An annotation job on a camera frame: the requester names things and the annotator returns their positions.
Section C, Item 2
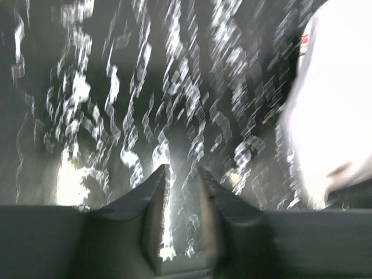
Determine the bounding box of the white t shirt red print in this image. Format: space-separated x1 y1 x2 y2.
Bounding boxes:
280 1 371 209

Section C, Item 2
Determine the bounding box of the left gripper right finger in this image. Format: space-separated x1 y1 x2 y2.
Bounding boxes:
198 167 270 278

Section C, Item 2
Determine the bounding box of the black patterned table mat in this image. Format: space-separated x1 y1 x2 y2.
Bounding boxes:
1 1 323 258

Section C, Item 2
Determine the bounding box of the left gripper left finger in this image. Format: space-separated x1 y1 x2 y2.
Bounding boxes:
87 164 169 276

